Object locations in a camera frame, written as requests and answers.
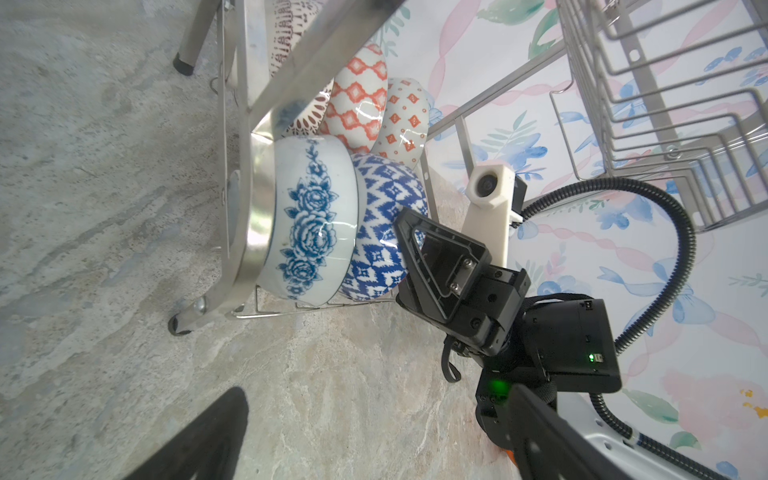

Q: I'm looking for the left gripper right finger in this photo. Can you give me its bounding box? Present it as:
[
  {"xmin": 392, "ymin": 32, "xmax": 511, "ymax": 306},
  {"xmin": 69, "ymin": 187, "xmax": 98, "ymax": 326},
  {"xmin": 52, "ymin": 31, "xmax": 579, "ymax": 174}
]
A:
[{"xmin": 508, "ymin": 385, "xmax": 629, "ymax": 480}]

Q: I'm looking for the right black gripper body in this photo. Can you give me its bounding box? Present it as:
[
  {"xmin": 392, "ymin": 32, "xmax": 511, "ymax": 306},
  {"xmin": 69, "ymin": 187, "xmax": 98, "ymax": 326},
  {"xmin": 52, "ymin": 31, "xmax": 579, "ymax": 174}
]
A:
[{"xmin": 396, "ymin": 266, "xmax": 530, "ymax": 357}]

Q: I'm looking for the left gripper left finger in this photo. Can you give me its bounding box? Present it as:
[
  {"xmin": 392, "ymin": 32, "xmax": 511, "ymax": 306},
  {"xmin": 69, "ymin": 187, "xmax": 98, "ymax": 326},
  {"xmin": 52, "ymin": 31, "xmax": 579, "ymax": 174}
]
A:
[{"xmin": 127, "ymin": 387, "xmax": 249, "ymax": 479}]

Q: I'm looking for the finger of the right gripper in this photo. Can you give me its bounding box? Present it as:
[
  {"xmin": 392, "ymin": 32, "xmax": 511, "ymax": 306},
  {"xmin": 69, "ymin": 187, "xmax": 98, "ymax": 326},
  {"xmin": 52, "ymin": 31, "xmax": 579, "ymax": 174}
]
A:
[{"xmin": 394, "ymin": 208, "xmax": 492, "ymax": 321}]

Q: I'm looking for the orange patterned bowl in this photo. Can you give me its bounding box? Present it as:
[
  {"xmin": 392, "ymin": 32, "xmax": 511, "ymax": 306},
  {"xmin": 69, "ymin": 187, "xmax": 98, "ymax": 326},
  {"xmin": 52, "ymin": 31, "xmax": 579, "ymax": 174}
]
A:
[{"xmin": 340, "ymin": 153, "xmax": 428, "ymax": 302}]

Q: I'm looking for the blue white floral bowl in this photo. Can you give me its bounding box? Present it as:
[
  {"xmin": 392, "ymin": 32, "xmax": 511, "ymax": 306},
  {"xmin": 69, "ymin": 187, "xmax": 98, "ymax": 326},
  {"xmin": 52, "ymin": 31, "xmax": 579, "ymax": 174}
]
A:
[{"xmin": 257, "ymin": 136, "xmax": 360, "ymax": 306}]

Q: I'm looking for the pale green patterned bowl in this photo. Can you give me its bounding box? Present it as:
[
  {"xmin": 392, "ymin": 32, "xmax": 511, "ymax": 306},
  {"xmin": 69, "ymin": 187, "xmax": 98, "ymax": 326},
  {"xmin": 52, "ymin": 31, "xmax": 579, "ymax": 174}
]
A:
[{"xmin": 371, "ymin": 78, "xmax": 429, "ymax": 170}]

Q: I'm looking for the dark blue patterned bowl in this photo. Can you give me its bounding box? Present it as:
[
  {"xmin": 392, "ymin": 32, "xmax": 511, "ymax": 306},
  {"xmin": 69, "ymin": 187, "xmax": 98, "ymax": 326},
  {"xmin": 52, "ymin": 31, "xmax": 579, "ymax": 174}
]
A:
[{"xmin": 319, "ymin": 42, "xmax": 388, "ymax": 153}]

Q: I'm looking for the white maroon patterned bowl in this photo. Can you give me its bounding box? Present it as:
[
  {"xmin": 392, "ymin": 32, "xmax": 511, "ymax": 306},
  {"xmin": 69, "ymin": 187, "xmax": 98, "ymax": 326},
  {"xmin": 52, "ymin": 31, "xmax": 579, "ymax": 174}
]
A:
[{"xmin": 266, "ymin": 0, "xmax": 336, "ymax": 138}]

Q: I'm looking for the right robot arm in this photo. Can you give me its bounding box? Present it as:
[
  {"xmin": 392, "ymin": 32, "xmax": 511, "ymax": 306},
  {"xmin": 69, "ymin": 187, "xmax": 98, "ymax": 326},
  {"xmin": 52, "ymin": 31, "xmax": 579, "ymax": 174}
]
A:
[{"xmin": 394, "ymin": 209, "xmax": 625, "ymax": 479}]

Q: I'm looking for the plain orange bowl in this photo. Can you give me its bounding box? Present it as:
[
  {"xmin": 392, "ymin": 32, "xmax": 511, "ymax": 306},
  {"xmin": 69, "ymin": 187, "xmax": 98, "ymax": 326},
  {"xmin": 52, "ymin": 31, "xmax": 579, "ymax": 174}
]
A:
[{"xmin": 505, "ymin": 450, "xmax": 517, "ymax": 466}]

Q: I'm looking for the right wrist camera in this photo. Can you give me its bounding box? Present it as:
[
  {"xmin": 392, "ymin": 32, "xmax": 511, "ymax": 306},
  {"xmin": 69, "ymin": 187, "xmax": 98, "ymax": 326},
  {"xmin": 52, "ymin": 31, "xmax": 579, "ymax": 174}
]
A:
[{"xmin": 460, "ymin": 164, "xmax": 527, "ymax": 267}]

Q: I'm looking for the chrome wire dish rack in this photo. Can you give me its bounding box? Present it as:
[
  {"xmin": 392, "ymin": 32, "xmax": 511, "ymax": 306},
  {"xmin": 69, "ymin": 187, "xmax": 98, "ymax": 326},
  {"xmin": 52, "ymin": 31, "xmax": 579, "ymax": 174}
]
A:
[{"xmin": 167, "ymin": 0, "xmax": 768, "ymax": 337}]

